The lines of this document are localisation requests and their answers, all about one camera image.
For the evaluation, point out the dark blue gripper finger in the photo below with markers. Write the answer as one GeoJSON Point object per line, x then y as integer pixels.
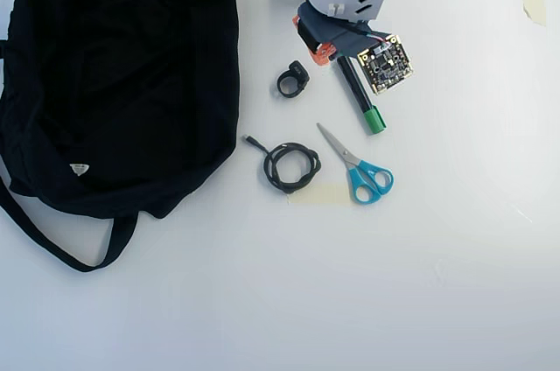
{"type": "Point", "coordinates": [345, 38]}

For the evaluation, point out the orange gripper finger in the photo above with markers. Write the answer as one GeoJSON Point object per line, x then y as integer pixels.
{"type": "Point", "coordinates": [324, 55]}

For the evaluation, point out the black fabric bag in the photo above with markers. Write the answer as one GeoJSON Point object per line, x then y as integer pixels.
{"type": "Point", "coordinates": [109, 82]}

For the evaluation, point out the green black marker pen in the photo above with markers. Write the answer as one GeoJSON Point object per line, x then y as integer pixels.
{"type": "Point", "coordinates": [359, 91]}

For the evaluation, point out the bare camera circuit board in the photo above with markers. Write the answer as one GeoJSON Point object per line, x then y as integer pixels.
{"type": "Point", "coordinates": [385, 65]}

